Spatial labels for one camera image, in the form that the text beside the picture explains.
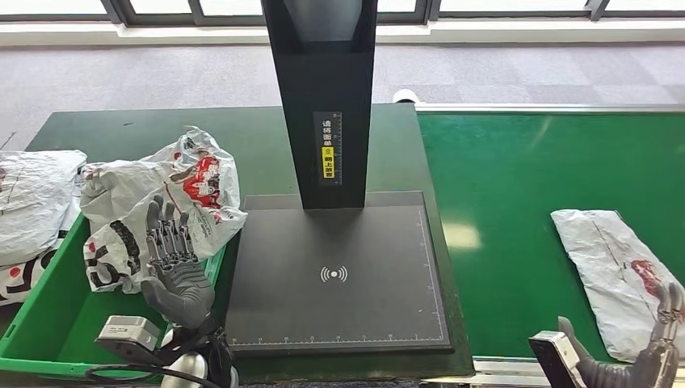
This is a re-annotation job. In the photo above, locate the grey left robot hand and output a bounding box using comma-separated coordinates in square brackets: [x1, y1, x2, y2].
[141, 194, 216, 329]

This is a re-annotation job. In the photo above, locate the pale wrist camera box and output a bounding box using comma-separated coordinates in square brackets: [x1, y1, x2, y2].
[528, 331, 588, 388]
[95, 315, 162, 366]

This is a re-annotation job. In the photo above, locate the dark green table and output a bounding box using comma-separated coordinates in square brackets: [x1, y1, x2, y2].
[27, 103, 477, 382]

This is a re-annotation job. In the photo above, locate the dark window frame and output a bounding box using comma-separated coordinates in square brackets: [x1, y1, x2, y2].
[0, 0, 685, 29]

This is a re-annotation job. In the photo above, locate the plain grey parcel bag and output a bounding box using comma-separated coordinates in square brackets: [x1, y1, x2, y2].
[0, 150, 88, 268]

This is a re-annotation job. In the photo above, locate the long grey parcel bag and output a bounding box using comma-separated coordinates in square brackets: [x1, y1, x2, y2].
[550, 209, 685, 364]

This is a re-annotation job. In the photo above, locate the black yellow instruction label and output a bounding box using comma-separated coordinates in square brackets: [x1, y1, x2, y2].
[313, 111, 343, 188]

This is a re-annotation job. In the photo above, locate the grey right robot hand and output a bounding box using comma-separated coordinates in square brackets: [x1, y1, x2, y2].
[557, 282, 685, 388]

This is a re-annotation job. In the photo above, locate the parcel bag black-red print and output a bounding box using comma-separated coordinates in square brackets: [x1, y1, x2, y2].
[80, 126, 248, 295]

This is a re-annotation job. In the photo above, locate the green conveyor belt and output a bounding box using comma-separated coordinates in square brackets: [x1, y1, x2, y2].
[417, 112, 685, 362]

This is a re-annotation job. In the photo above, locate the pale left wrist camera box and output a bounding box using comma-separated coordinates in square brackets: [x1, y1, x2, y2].
[95, 315, 162, 366]

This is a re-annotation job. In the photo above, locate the green plastic crate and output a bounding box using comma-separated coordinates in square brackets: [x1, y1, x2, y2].
[0, 211, 229, 379]

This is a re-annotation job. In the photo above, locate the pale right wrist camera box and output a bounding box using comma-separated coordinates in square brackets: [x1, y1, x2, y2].
[528, 331, 588, 388]

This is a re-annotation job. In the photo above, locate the black inbound scanner machine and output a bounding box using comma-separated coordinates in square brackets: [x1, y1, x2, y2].
[225, 0, 455, 356]

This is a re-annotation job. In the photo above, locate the flat parcel bag black lettering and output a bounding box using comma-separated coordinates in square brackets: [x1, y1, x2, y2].
[0, 162, 108, 307]

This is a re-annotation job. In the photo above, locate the aluminium conveyor side rail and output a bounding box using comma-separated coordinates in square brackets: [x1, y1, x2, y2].
[414, 103, 685, 115]
[422, 357, 685, 388]

